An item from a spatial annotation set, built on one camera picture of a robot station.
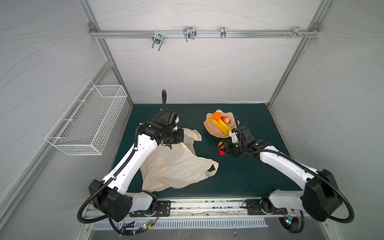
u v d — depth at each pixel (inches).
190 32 30.1
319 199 16.1
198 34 31.8
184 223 27.7
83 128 26.5
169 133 24.2
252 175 33.2
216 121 41.5
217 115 41.3
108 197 14.6
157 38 31.3
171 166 28.8
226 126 41.0
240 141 25.6
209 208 29.5
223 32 30.7
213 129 41.1
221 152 32.1
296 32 30.1
